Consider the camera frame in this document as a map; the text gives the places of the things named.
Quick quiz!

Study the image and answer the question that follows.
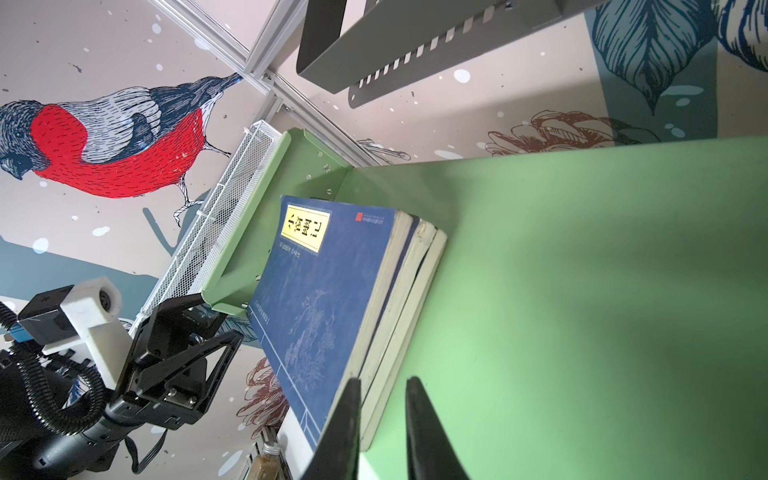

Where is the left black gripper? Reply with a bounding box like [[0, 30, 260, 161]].
[[105, 294, 243, 430]]

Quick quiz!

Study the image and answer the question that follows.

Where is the green wooden shelf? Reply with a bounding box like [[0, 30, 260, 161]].
[[200, 128, 768, 480]]

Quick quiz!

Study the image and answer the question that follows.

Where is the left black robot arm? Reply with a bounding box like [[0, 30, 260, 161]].
[[1, 285, 243, 479]]

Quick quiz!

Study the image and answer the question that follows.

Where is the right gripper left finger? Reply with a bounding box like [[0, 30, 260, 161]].
[[301, 378, 361, 480]]

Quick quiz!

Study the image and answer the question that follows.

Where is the navy booklet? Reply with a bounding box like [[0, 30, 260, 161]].
[[359, 217, 436, 399], [360, 226, 447, 452], [247, 195, 418, 448]]

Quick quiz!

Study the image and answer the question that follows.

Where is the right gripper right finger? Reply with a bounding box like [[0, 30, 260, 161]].
[[405, 376, 469, 480]]

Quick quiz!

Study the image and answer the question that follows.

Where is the white mesh wall tray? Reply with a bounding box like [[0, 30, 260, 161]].
[[129, 120, 281, 334]]

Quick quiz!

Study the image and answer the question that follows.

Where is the black hanging wire basket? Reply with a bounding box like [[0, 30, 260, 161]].
[[296, 0, 598, 108]]

